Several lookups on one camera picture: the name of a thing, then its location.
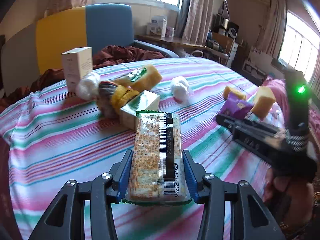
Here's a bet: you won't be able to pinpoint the purple snack packet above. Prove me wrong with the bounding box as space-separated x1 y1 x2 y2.
219 92 253 120

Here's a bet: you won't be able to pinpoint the yellow sponge block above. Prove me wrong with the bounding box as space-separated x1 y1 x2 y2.
251 86 276 119
223 86 246 101

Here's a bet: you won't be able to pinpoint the cracker packet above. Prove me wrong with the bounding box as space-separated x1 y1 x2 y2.
123 110 191 206

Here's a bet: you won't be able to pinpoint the person right hand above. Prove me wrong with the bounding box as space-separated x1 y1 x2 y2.
263 169 314 228

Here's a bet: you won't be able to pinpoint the pink quilt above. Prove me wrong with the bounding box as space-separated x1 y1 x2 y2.
263 74 309 135

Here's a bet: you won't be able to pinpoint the white rolled sock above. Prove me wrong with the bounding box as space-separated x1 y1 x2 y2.
75 72 100 101
170 76 194 105

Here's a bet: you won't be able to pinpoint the striped bed sheet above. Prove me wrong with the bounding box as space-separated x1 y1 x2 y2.
1 57 268 239

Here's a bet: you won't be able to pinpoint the long wrapped sponge cake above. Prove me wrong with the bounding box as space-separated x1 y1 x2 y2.
113 64 162 92

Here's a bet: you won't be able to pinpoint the wooden desk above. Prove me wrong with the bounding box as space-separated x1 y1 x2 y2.
136 35 229 60

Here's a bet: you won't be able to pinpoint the white product box on desk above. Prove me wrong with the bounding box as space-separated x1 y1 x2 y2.
146 15 167 37

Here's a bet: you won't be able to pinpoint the maroon blanket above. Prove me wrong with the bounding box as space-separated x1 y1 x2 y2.
1 46 165 112

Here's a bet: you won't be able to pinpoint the white beige carton box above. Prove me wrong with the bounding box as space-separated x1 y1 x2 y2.
61 47 93 93

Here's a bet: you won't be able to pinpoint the grey yellow blue headboard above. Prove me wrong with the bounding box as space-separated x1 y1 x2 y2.
1 3 133 94

